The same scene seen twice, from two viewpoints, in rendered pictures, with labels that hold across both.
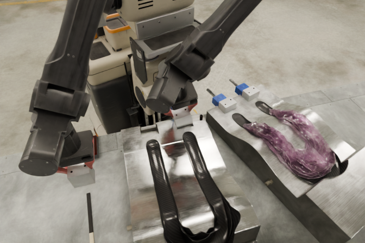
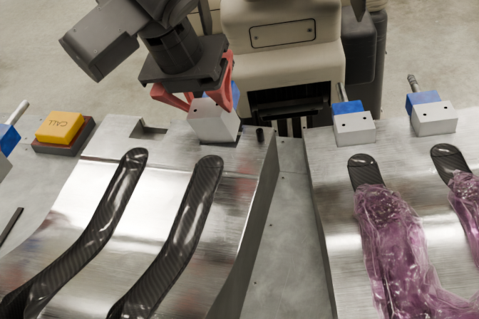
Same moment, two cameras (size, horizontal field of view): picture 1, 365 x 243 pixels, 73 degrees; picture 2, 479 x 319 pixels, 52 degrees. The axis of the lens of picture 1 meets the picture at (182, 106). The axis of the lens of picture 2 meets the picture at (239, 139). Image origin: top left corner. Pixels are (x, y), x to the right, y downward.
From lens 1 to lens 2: 0.38 m
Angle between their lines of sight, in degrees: 27
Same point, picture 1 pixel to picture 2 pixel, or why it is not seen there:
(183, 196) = (99, 273)
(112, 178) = not seen: hidden behind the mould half
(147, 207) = (29, 261)
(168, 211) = (48, 285)
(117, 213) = not seen: hidden behind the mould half
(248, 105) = (410, 146)
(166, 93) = (80, 33)
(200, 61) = not seen: outside the picture
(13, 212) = not seen: outside the picture
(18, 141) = (98, 116)
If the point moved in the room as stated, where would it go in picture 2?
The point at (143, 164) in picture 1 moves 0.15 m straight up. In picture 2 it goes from (95, 187) to (48, 102)
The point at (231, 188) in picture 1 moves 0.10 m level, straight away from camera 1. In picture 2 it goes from (191, 300) to (270, 242)
